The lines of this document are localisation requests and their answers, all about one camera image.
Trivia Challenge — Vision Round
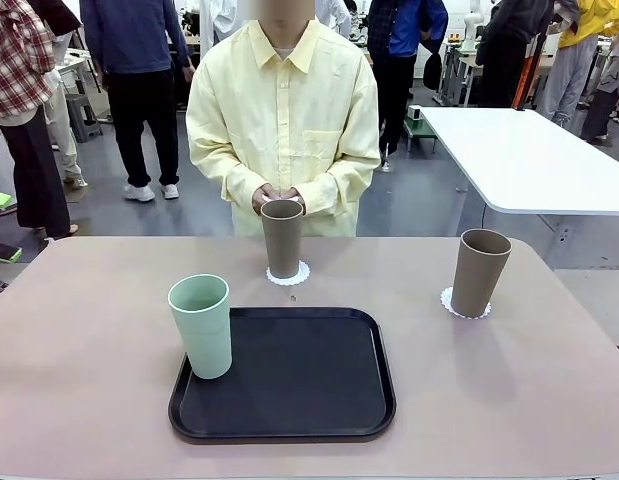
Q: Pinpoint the person's right hand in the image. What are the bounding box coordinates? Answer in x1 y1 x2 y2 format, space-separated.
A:
252 183 278 214

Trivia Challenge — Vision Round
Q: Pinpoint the person's left hand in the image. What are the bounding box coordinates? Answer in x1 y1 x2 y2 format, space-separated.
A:
283 185 307 217

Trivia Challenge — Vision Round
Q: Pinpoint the brown tall cup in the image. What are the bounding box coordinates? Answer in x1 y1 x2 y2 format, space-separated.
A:
260 199 305 279
449 228 513 319

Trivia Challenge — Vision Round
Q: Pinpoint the white doily coaster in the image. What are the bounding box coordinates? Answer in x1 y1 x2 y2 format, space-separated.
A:
439 285 493 320
266 259 312 288

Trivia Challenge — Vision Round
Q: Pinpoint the person's left forearm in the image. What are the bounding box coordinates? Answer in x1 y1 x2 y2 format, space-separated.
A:
296 149 381 217

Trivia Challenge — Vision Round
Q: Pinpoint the person's right forearm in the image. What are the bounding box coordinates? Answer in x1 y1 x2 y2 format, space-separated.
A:
187 144 264 204

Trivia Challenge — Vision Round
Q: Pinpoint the person in yellow shirt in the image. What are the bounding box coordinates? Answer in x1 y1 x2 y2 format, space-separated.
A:
186 0 382 239

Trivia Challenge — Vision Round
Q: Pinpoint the small green-topped stand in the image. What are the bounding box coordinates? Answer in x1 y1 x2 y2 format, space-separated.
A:
402 118 439 154

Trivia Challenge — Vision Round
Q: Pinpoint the mint green tall cup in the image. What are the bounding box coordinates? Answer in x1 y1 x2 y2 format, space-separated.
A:
167 273 234 381

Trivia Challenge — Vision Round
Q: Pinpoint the person in white coat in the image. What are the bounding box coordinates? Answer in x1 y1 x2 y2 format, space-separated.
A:
316 0 353 39

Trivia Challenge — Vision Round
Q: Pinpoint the black hanging bag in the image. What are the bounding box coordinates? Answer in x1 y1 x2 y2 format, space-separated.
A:
422 52 443 92

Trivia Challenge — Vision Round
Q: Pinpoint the black plastic serving tray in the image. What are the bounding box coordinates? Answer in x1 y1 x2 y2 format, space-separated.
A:
167 306 398 445

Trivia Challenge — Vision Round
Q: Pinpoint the grey step stool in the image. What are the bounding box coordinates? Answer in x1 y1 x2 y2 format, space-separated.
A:
63 93 104 144

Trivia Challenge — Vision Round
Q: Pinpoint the person in blue jacket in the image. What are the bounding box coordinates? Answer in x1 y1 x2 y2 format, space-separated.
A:
367 0 449 174

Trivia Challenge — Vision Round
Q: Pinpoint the person in navy top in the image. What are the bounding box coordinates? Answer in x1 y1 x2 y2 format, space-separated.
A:
80 0 196 203

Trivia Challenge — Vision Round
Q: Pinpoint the person in maroon top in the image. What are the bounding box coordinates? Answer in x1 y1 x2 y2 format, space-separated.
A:
36 0 89 190

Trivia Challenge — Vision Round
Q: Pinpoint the white folding table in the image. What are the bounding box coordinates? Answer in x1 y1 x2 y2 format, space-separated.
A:
56 49 103 96

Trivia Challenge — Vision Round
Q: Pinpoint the person in black clothes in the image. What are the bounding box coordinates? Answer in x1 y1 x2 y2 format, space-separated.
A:
475 0 558 110

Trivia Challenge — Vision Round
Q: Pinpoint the orange and black pole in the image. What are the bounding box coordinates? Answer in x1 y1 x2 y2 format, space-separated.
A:
511 29 548 110

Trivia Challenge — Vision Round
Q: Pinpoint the person in plaid shirt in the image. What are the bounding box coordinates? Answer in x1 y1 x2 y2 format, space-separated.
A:
0 0 80 240

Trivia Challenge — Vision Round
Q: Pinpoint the person in yellow jacket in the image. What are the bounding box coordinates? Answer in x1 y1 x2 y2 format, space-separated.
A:
536 0 619 126

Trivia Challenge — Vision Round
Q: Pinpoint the person in grey clothes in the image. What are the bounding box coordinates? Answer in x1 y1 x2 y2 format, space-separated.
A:
581 42 619 146

